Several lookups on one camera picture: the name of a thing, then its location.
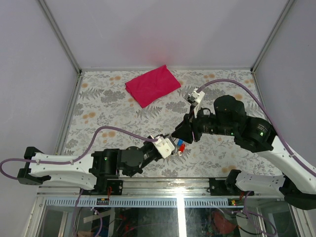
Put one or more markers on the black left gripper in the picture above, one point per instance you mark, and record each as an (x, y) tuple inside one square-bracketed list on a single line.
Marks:
[(151, 144)]

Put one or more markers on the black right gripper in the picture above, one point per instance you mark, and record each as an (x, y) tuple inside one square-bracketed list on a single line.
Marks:
[(190, 123)]

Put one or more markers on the blue key tag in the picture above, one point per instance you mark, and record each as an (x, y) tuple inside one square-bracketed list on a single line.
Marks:
[(180, 142)]

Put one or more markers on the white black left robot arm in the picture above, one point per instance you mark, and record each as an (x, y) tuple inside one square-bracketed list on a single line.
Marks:
[(93, 172)]

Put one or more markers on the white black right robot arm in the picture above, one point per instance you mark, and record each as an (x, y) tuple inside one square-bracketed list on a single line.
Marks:
[(295, 185)]

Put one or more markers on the folded pink cloth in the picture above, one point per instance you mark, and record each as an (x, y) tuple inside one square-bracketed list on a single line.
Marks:
[(152, 85)]

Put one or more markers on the floral table mat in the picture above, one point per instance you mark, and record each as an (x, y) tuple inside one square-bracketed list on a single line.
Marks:
[(103, 101)]

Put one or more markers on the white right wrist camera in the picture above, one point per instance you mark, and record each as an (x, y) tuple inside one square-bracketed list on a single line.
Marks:
[(195, 98)]

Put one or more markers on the aluminium front rail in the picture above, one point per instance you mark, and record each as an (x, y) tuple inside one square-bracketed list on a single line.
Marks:
[(146, 192)]

